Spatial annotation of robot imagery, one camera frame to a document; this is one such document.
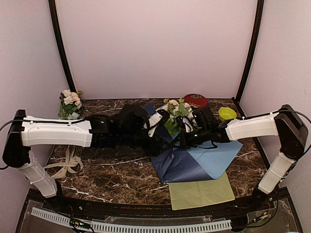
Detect lime green bowl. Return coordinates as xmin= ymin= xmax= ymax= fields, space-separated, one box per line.
xmin=218 ymin=107 xmax=237 ymax=121

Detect red decorated round plate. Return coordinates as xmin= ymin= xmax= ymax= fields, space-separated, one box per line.
xmin=184 ymin=94 xmax=208 ymax=108

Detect cream ribbon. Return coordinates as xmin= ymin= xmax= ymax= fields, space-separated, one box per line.
xmin=44 ymin=146 xmax=84 ymax=180

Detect right black frame post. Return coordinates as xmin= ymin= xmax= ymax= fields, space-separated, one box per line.
xmin=235 ymin=0 xmax=264 ymax=103

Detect light blue wrapping paper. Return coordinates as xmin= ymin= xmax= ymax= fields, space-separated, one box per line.
xmin=145 ymin=103 xmax=243 ymax=183

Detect black frame post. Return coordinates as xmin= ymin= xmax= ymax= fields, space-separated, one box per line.
xmin=235 ymin=0 xmax=264 ymax=103
xmin=48 ymin=0 xmax=76 ymax=92

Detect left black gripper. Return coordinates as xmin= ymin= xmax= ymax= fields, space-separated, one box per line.
xmin=119 ymin=129 xmax=172 ymax=156

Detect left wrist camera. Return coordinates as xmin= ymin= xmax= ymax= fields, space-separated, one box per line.
xmin=117 ymin=104 xmax=148 ymax=132

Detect yellow-green wrapping paper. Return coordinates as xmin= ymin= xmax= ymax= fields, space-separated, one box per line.
xmin=169 ymin=173 xmax=235 ymax=210

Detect cream rose stem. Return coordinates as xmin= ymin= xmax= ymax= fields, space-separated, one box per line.
xmin=159 ymin=98 xmax=194 ymax=121

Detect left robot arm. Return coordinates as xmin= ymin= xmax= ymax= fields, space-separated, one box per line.
xmin=2 ymin=109 xmax=170 ymax=212

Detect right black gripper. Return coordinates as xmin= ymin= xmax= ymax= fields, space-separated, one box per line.
xmin=171 ymin=126 xmax=210 ymax=150

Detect white slotted cable duct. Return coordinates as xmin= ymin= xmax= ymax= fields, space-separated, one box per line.
xmin=31 ymin=207 xmax=232 ymax=233

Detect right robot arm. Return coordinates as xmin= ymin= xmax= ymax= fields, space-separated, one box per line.
xmin=170 ymin=104 xmax=310 ymax=211

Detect left black frame post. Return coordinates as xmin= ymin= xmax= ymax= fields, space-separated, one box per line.
xmin=48 ymin=0 xmax=76 ymax=92

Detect remaining white rose stems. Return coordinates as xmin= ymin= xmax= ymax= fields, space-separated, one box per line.
xmin=58 ymin=89 xmax=82 ymax=120

